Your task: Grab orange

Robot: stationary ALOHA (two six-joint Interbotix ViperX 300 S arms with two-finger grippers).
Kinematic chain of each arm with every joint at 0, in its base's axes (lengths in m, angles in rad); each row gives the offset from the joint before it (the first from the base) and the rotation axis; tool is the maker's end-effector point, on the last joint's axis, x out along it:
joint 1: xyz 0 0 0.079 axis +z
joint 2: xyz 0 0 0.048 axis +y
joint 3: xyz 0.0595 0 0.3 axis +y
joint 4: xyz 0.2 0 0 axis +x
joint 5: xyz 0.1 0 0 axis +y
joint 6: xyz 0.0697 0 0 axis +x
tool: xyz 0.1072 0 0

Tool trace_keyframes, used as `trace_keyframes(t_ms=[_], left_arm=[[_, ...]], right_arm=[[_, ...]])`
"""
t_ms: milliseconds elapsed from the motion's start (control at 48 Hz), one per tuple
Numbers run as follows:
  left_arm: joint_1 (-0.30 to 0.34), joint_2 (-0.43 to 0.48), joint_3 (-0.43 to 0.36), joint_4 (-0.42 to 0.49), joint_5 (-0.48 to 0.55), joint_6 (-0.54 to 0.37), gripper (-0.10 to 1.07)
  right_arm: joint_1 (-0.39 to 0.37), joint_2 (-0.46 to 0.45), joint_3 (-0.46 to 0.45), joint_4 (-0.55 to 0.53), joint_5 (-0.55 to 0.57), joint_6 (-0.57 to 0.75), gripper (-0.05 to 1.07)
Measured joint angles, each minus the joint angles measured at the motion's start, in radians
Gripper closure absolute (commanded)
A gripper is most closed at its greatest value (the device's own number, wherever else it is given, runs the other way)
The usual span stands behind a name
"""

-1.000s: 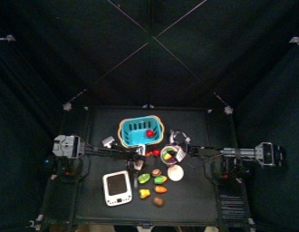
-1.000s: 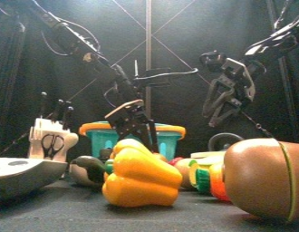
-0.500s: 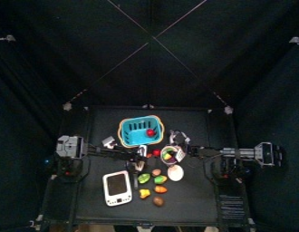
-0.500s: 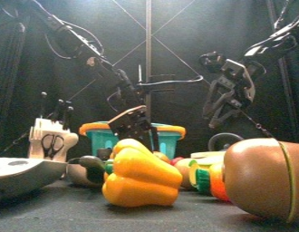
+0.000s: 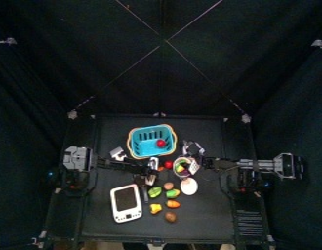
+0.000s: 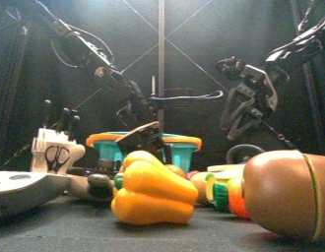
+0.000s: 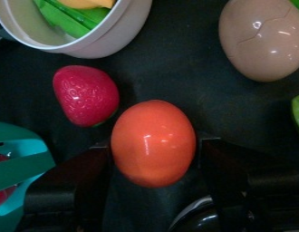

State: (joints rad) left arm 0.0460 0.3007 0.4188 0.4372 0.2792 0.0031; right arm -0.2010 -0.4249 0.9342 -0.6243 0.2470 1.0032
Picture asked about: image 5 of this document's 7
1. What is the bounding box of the small bowl with toy fruit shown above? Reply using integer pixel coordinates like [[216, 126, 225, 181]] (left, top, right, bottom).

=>
[[172, 156, 194, 180]]

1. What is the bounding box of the green yellow toy fruit half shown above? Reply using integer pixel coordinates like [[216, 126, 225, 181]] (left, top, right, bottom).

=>
[[146, 186, 164, 199]]

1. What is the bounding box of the white oval toy plate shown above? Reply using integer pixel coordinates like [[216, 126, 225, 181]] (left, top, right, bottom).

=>
[[180, 177, 198, 196]]

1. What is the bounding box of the green toy pepper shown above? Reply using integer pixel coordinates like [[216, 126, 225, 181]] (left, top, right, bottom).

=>
[[165, 188, 182, 200]]

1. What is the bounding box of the blue toy basket orange rim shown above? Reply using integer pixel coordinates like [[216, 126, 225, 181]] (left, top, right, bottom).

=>
[[126, 123, 178, 160]]

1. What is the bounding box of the grey white toy object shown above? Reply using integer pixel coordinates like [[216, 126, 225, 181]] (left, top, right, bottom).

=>
[[107, 146, 130, 162]]

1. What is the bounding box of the yellow toy pepper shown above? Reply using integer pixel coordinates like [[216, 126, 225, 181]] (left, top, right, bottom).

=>
[[148, 203, 164, 215]]

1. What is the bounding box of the orange toy carrot piece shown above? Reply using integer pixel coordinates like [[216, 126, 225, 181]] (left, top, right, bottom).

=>
[[165, 199, 182, 209]]

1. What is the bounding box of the brown toy potato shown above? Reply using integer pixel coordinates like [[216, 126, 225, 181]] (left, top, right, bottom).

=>
[[164, 211, 178, 224]]

